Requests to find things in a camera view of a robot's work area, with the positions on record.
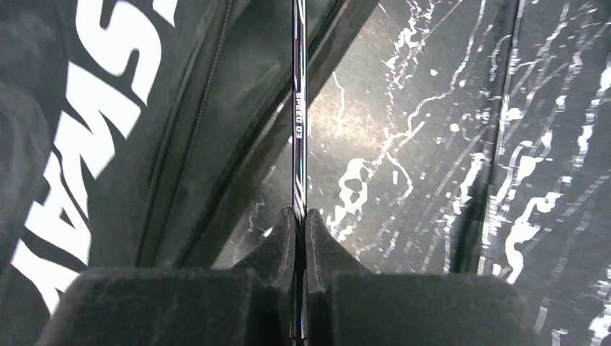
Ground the black racket cover bag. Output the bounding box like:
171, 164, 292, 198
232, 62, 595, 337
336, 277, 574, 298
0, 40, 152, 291
0, 0, 383, 346

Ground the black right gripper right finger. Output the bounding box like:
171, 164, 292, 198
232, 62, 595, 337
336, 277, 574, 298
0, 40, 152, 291
305, 209, 538, 345

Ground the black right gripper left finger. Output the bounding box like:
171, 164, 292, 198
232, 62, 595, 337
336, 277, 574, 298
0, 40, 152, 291
37, 208, 295, 345

